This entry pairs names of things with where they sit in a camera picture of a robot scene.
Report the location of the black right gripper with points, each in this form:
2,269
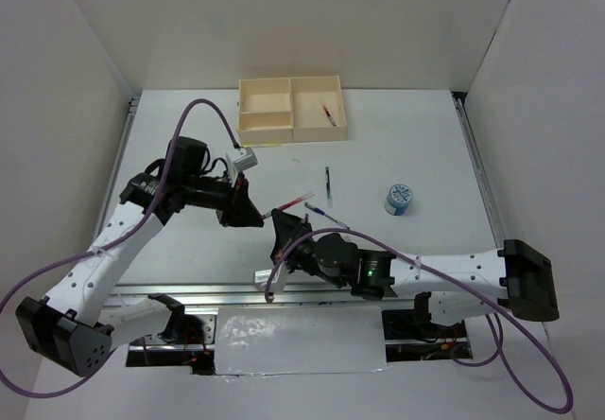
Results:
285,225

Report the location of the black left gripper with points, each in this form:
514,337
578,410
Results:
249,217

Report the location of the blue ink pen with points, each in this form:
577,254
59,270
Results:
316,210

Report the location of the red ink pen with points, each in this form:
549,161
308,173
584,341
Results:
329,115

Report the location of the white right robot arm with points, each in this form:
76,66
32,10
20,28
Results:
515,280

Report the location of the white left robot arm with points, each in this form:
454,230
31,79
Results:
68,324

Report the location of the blue round jar right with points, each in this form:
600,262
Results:
398,199

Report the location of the cream compartment tray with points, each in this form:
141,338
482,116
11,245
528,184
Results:
288,110

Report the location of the white foil cover plate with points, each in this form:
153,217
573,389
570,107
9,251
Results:
304,340

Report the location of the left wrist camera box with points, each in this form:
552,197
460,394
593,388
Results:
240,160

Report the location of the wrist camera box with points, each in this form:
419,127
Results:
240,160
260,280

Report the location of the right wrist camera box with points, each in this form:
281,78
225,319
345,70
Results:
260,280

